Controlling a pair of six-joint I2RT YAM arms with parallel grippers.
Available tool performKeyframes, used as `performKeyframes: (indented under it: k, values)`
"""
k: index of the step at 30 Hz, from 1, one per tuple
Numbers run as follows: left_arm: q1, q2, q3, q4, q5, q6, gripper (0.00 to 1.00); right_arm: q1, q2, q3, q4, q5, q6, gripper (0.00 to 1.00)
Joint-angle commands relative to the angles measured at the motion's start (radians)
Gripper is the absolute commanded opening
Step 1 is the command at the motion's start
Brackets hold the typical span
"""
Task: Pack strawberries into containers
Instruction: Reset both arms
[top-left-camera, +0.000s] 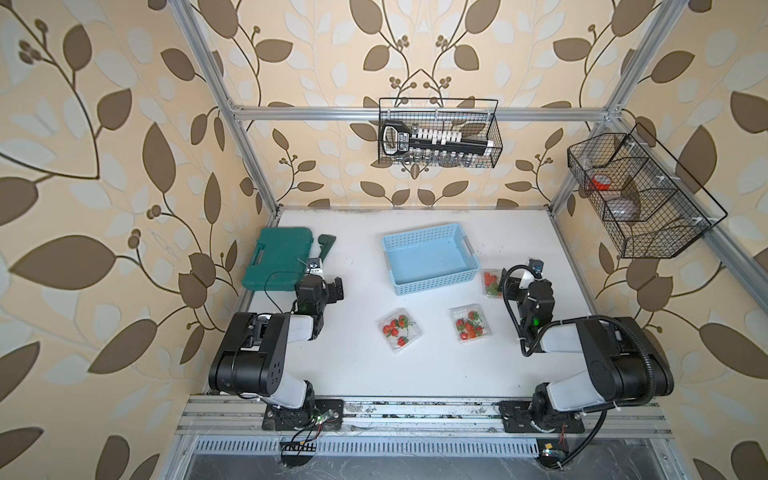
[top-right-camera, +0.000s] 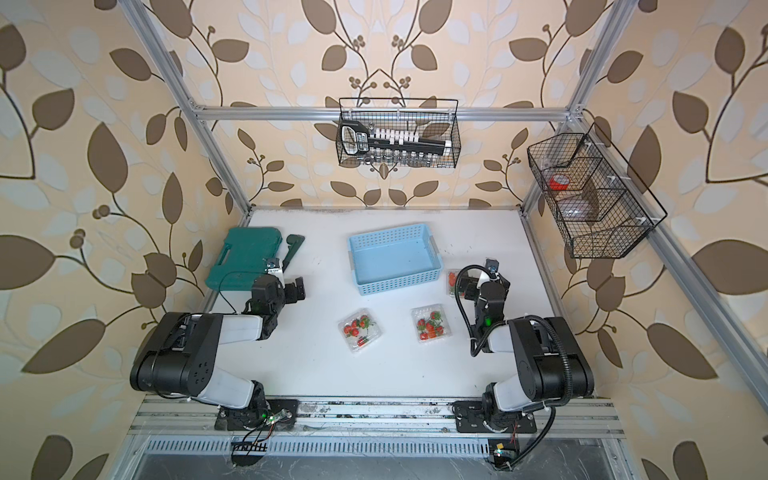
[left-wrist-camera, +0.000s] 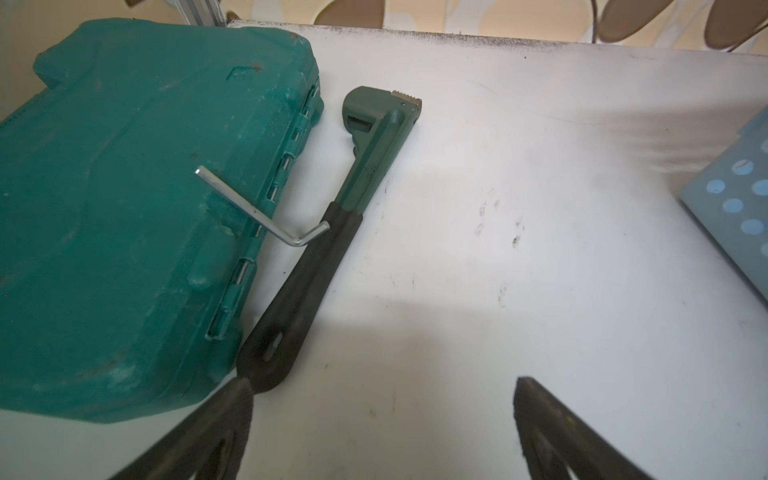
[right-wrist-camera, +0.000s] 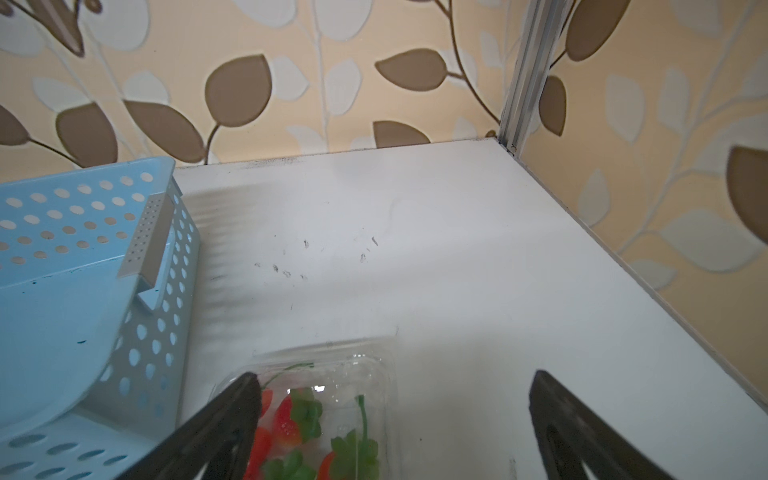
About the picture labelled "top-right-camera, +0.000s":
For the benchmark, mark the black wire basket back wall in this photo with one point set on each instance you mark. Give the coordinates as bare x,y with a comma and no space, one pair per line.
435,118

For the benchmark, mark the red tape roll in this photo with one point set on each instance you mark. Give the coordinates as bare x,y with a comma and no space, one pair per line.
558,182

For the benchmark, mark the green tool case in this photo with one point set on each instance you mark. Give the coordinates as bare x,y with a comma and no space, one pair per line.
243,258

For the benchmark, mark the clear clamshell container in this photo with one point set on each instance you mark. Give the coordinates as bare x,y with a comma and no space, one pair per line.
425,309
376,330
464,285

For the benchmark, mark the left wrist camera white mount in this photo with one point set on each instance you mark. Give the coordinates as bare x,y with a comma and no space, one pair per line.
273,267

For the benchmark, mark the aluminium frame post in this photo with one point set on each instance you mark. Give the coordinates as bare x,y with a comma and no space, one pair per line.
138,17

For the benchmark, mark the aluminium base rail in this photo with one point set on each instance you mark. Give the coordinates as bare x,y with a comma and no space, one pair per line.
332,426

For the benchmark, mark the black wire basket right wall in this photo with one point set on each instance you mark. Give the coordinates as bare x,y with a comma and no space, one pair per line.
609,207

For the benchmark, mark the black wire basket wall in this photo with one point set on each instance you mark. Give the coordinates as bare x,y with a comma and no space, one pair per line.
435,118
609,207

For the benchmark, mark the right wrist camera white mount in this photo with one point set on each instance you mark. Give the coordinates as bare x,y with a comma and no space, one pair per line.
489,272

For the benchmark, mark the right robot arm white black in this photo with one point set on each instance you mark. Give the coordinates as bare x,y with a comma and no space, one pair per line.
550,369

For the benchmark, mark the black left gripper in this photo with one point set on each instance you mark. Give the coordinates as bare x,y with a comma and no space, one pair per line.
288,290

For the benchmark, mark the black white tool set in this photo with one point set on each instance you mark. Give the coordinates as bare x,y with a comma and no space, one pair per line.
358,139

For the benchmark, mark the light blue perforated plastic basket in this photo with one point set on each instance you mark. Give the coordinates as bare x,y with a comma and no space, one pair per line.
394,258

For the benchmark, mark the green pipe wrench black handle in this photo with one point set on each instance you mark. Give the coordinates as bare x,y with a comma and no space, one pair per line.
294,243

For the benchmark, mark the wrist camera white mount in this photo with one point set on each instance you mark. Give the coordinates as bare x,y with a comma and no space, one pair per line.
273,267
489,272

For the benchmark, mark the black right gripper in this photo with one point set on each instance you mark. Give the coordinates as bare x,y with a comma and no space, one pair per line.
506,286

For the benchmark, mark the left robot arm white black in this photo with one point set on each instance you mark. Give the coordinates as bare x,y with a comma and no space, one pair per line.
178,358

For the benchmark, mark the strawberry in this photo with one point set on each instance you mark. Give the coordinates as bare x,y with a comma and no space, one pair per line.
357,332

